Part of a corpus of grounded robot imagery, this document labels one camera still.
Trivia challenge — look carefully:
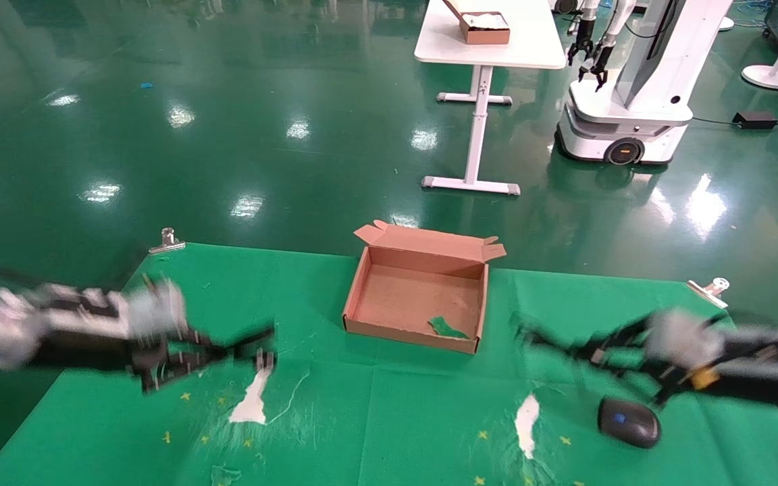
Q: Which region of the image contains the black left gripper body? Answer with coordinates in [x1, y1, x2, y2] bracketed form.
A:
[28, 297, 201, 389]

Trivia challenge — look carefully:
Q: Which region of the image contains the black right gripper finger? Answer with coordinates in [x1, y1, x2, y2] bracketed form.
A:
[592, 358, 667, 406]
[516, 317, 653, 362]

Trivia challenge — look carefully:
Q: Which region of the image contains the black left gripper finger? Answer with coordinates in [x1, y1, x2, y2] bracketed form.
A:
[183, 327, 276, 358]
[142, 351, 231, 394]

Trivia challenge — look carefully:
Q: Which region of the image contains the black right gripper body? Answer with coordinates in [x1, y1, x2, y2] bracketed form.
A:
[639, 329, 778, 409]

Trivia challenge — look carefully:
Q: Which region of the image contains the black wired computer mouse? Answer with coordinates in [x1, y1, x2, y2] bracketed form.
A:
[597, 397, 662, 449]

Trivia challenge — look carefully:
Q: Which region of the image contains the distant robot arm black gripper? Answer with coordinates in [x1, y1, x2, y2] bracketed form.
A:
[567, 0, 601, 65]
[578, 0, 635, 91]

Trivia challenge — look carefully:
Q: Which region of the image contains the green scrap in box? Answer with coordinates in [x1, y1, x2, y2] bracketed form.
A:
[427, 316, 471, 340]

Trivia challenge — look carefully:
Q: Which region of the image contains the open brown cardboard box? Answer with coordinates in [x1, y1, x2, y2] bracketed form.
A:
[342, 220, 507, 354]

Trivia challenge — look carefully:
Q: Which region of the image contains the small brown cardboard box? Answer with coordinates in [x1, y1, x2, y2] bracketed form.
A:
[443, 0, 511, 45]

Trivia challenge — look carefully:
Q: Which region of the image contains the silver binder clip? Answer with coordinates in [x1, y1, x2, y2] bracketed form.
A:
[149, 227, 186, 254]
[688, 277, 731, 309]

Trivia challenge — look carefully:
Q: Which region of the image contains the white wheeled robot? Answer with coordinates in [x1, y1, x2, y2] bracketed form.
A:
[556, 0, 733, 165]

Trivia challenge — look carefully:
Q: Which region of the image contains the black power adapter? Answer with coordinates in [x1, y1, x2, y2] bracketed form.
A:
[732, 111, 778, 130]

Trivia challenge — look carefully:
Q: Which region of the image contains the white standing table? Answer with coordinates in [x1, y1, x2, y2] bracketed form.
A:
[414, 0, 567, 196]

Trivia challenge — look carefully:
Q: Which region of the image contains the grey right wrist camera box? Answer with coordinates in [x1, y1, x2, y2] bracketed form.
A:
[646, 309, 725, 369]

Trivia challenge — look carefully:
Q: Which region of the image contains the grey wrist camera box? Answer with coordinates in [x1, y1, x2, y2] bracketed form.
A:
[646, 309, 725, 369]
[126, 278, 188, 338]

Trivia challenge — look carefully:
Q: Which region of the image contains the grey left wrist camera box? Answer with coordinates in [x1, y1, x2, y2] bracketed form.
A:
[126, 278, 188, 338]

